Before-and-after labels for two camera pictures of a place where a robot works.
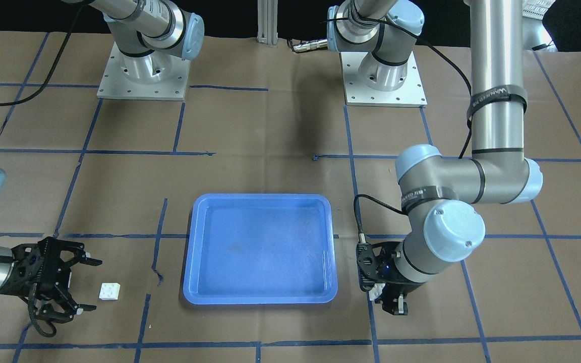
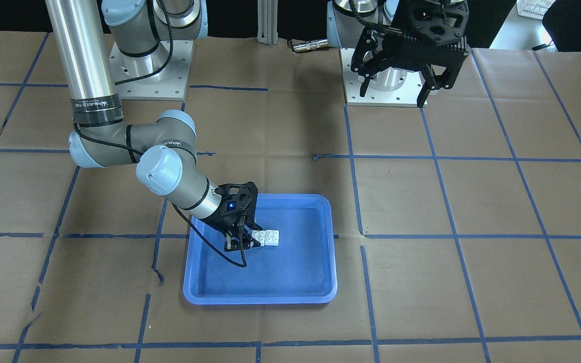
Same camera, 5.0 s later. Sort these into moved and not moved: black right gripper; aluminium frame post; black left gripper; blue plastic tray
Moved: black right gripper; black left gripper
Not moved: aluminium frame post; blue plastic tray
